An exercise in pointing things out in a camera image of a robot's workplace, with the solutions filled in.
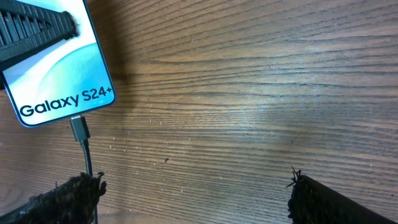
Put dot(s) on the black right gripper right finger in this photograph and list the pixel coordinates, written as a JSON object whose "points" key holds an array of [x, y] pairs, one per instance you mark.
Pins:
{"points": [[314, 203]]}

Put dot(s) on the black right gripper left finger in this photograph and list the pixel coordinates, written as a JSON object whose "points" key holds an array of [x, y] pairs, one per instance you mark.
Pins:
{"points": [[73, 202]]}

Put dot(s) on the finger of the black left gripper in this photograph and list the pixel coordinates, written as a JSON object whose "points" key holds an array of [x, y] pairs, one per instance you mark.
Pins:
{"points": [[28, 30]]}

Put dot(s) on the blue-screen Samsung smartphone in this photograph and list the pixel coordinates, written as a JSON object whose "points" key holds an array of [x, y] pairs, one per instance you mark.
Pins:
{"points": [[67, 79]]}

